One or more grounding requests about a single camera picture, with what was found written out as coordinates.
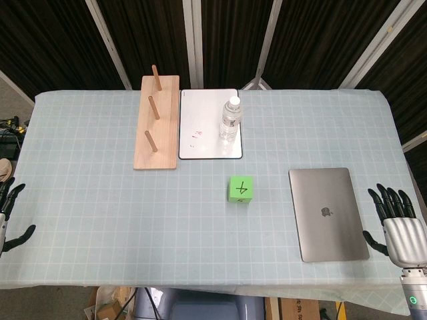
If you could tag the grey closed laptop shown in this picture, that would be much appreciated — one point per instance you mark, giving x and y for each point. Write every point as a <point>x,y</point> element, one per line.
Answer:
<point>327,213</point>

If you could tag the green cube with numbers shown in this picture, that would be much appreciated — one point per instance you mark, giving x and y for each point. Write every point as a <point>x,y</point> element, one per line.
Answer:
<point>241,190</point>

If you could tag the clear plastic water bottle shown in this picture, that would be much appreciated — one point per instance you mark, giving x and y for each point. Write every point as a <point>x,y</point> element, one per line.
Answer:
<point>230,120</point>

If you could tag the open box with clutter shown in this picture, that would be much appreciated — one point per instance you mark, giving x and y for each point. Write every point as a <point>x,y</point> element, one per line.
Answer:
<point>106,303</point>

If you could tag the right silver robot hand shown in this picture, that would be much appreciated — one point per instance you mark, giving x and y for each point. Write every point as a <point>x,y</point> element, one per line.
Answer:
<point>403,238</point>

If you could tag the white partition frame post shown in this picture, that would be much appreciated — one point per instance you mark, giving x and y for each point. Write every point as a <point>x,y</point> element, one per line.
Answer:
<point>194,43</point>
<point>415,141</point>
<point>373,46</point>
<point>263,50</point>
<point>16,88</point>
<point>108,43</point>

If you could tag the brown cardboard box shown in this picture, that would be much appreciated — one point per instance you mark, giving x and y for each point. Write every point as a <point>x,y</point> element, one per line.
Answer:
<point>298,310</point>

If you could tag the wooden board with three pegs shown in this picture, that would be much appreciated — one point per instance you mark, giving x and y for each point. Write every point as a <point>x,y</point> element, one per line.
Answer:
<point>156,133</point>

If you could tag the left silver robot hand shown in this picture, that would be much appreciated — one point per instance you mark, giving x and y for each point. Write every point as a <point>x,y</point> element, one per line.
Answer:
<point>11,196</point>

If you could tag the light green gridded cutting mat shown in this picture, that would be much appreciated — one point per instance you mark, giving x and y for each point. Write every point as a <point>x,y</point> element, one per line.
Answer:
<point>100,216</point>

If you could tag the blue-grey robot torso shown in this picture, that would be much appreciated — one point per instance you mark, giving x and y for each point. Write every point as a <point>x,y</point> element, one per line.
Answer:
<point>200,305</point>

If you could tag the white dry-erase board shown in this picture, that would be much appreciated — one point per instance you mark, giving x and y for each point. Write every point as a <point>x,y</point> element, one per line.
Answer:
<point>203,123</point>

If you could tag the beige hat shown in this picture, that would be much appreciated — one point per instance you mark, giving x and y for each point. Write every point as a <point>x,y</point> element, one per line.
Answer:
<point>5,168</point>

